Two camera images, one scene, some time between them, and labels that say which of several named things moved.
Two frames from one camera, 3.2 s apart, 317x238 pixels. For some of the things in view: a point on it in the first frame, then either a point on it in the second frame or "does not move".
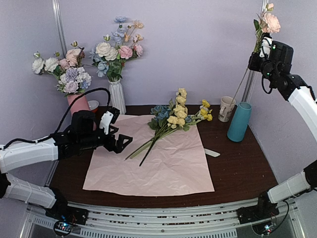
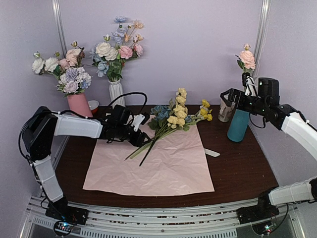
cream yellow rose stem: (177, 121) does not move
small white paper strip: (211, 153) does not move
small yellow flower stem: (203, 113) does not move
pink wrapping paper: (176, 164) does not move
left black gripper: (118, 148) → (137, 141)
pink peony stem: (269, 23) → (246, 61)
